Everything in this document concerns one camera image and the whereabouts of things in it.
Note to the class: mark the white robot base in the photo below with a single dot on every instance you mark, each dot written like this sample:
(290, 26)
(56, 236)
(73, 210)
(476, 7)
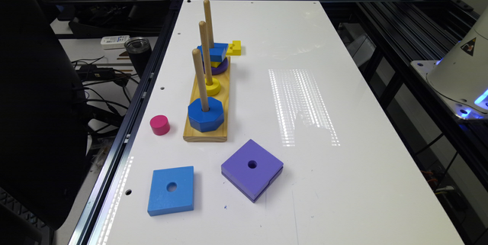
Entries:
(460, 77)

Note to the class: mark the small yellow block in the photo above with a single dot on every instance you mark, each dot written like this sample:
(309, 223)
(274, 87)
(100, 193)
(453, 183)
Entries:
(234, 49)

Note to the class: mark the blue square block on peg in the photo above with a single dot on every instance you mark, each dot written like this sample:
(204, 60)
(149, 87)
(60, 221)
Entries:
(218, 52)

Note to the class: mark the purple round block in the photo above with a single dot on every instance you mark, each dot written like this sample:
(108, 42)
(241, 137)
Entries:
(222, 69)

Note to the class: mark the yellow block under blue square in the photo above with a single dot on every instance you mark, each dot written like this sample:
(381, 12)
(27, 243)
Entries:
(216, 64)

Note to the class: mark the blue octagon block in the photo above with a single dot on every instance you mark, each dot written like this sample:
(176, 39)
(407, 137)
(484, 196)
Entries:
(205, 121)

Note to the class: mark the purple square block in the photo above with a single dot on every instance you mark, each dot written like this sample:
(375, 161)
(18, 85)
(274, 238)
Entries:
(252, 169)

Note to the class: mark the pink cylinder block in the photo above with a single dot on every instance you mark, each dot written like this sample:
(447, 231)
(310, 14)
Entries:
(159, 125)

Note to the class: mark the flat blue square block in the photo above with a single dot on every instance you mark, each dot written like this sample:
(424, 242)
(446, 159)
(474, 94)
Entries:
(172, 190)

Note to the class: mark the middle wooden peg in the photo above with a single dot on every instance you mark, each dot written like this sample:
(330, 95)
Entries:
(206, 52)

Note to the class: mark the front wooden peg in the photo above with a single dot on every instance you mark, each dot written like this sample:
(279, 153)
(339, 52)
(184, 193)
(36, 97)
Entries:
(199, 72)

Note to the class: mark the black tumbler cup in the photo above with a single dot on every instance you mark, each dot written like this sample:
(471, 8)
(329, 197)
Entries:
(139, 51)

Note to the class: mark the white remote device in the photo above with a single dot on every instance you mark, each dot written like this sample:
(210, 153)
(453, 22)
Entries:
(114, 42)

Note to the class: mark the wooden peg base board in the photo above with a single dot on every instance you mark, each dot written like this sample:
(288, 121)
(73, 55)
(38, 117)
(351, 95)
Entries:
(220, 134)

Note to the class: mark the black office chair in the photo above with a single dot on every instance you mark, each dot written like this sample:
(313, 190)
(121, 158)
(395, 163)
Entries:
(43, 139)

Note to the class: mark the yellow ring block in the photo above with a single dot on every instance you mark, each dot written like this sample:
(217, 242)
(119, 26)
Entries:
(214, 88)

